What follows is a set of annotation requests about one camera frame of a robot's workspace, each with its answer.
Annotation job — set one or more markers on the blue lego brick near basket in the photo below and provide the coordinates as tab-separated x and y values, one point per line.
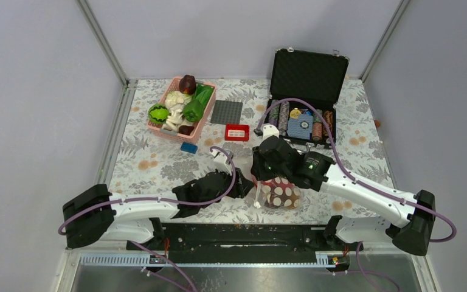
189	148

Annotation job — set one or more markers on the green watermelon toy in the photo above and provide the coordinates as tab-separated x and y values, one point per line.
158	113

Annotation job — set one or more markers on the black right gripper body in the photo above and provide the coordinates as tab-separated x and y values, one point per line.
264	170

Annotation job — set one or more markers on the green bok choy toy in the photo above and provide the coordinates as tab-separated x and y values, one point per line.
203	94

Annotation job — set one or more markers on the blue playing card deck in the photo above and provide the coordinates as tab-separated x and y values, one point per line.
300	127

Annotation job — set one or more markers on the red lego brick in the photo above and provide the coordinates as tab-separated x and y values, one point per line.
236	132

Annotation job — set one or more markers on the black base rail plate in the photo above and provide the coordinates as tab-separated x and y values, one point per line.
245	243

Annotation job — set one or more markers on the dark eggplant toy in basket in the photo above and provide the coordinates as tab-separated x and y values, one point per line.
186	130

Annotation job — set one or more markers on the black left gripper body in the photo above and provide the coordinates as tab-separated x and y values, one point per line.
238	192

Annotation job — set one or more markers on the dark purple plum toy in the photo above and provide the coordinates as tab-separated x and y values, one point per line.
187	84

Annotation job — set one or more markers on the pink plastic basket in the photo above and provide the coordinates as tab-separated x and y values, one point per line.
171	135

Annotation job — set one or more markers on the dark grey lego baseplate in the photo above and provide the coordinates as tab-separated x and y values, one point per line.
226	112

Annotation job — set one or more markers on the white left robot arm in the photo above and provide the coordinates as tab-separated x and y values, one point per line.
98	214

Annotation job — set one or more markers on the black poker chip case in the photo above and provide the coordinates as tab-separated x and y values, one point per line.
308	83

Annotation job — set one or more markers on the clear zip top bag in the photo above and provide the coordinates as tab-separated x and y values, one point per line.
276	193

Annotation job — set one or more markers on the white mushroom toy cluster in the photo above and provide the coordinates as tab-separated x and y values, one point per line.
175	101

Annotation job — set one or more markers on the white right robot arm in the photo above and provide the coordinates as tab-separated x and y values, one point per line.
403	219

